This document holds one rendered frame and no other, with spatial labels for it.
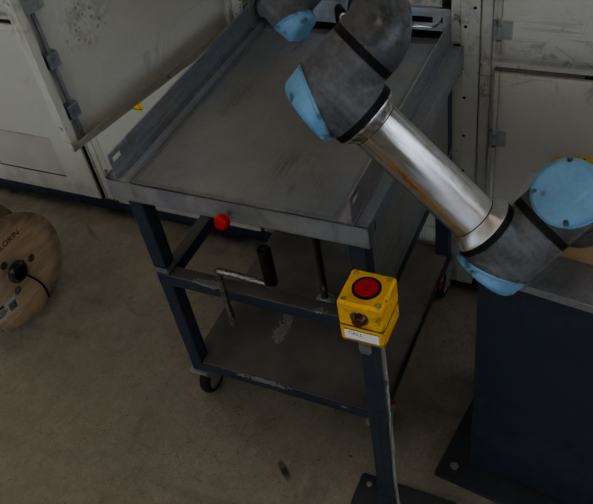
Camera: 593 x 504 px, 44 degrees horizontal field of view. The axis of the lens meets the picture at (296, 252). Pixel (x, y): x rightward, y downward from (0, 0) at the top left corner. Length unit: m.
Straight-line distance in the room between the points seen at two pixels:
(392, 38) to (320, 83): 0.12
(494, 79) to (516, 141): 0.19
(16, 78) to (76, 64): 1.02
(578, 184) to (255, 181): 0.65
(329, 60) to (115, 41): 0.84
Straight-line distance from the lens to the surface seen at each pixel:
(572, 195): 1.27
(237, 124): 1.75
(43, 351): 2.60
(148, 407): 2.32
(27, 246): 2.61
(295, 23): 1.52
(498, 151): 2.06
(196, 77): 1.90
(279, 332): 2.15
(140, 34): 1.94
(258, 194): 1.53
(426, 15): 1.96
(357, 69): 1.15
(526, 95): 1.95
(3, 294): 2.60
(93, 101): 1.88
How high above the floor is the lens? 1.80
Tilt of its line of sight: 44 degrees down
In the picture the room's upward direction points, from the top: 11 degrees counter-clockwise
